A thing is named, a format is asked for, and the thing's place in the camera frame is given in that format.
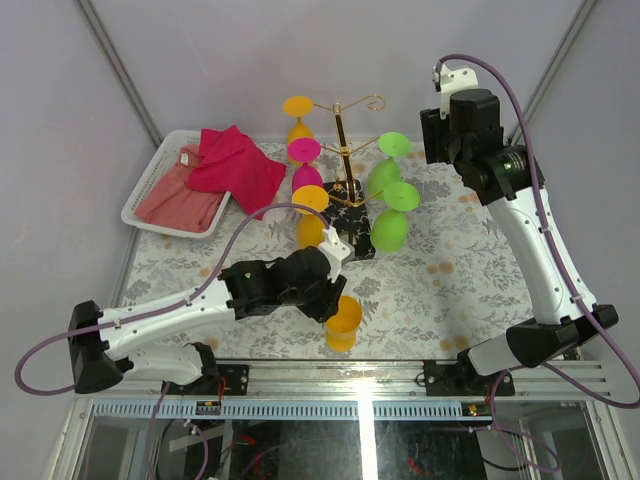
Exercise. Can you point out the orange wine glass front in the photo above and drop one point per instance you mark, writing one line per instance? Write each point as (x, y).
(341, 328)

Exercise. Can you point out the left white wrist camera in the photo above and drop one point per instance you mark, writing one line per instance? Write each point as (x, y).
(337, 252)

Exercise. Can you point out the magenta plastic wine glass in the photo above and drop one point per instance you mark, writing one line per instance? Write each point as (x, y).
(305, 150)

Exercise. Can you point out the aluminium mounting rail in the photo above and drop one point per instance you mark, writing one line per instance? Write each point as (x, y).
(325, 380)

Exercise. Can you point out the floral table mat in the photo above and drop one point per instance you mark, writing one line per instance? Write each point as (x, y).
(453, 284)

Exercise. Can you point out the white plastic basket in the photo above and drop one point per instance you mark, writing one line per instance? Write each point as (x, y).
(163, 159)

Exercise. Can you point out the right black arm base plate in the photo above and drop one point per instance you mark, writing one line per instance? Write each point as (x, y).
(455, 379)

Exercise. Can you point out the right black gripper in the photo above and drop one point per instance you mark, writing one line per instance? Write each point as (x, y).
(433, 127)

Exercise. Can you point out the pink cloth in basket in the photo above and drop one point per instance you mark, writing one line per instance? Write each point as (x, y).
(172, 204)

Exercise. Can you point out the orange plastic wine glass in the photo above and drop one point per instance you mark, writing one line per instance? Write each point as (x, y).
(298, 107)

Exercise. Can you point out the gold wine glass rack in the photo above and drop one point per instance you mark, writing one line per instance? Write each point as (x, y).
(347, 202)

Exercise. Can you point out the magenta cloth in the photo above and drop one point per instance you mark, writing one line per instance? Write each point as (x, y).
(231, 162)

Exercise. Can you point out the green wine glass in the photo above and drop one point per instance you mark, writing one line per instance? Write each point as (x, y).
(391, 227)
(394, 145)

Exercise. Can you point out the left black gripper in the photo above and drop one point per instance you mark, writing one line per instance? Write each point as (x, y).
(331, 305)

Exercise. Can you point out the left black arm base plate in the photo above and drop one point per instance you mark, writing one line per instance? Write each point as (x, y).
(232, 380)

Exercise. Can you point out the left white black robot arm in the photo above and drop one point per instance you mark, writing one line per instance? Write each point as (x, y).
(111, 345)

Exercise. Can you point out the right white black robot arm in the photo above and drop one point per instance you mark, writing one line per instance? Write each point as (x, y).
(565, 313)

